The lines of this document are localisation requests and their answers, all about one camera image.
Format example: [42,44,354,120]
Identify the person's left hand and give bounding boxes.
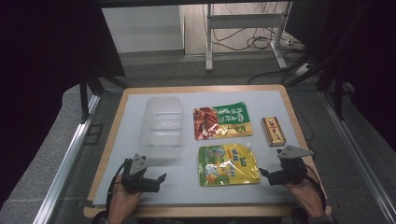
[107,174,144,224]

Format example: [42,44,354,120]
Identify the white cabinet panel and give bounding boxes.
[102,5,185,54]

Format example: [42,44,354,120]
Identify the white metal desk frame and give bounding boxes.
[205,1,292,73]

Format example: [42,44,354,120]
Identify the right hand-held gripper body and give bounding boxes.
[267,145,314,186]

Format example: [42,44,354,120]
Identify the aluminium rail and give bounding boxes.
[32,93,101,224]
[319,91,396,224]

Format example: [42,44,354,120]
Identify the person's leg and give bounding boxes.
[91,210,110,224]

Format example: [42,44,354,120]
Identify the red and green sauce packet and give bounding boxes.
[192,101,254,142]

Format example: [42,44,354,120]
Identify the yellow green spout pouch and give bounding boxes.
[198,142,262,188]

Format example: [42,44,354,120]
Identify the white power strip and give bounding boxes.
[292,63,313,77]

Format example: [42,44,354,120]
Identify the right hand-held gripper cable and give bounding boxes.
[304,163,328,213]

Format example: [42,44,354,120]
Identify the black metal stand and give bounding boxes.
[284,50,347,121]
[78,72,131,124]

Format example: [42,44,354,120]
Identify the hand-held gripper cable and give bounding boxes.
[106,159,129,216]
[304,163,328,213]

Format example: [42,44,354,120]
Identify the person's right hand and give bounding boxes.
[283,174,326,219]

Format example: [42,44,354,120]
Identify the white table mat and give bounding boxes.
[92,90,320,207]

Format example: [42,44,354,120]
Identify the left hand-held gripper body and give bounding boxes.
[120,153,162,194]

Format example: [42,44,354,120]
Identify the black floor cables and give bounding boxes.
[202,3,304,53]

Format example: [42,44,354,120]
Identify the black cable beside table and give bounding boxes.
[290,94,318,161]

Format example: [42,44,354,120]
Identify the left hand-held gripper cable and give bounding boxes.
[106,159,129,216]

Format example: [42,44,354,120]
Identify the wooden table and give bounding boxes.
[83,84,332,218]

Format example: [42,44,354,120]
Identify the clear plastic container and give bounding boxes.
[138,96,185,161]

